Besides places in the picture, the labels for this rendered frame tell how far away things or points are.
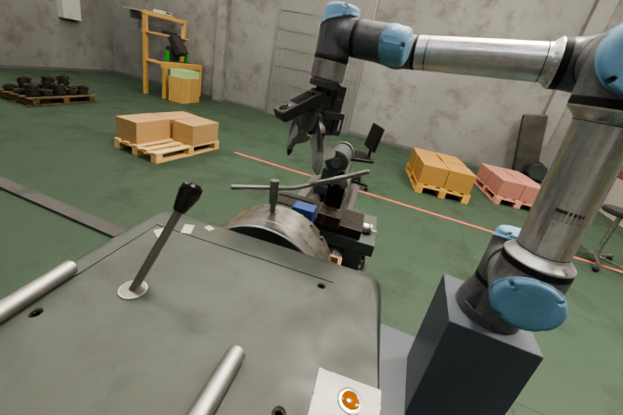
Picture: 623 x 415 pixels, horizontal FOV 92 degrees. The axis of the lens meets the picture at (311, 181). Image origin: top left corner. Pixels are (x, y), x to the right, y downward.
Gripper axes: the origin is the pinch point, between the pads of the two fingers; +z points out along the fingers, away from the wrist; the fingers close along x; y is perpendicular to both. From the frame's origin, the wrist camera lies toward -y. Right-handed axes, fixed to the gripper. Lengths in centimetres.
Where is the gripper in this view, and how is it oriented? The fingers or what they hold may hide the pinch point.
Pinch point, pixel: (298, 163)
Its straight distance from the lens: 73.1
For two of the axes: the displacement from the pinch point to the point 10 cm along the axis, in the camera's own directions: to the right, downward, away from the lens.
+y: 8.1, -0.2, 5.9
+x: -5.5, -4.1, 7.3
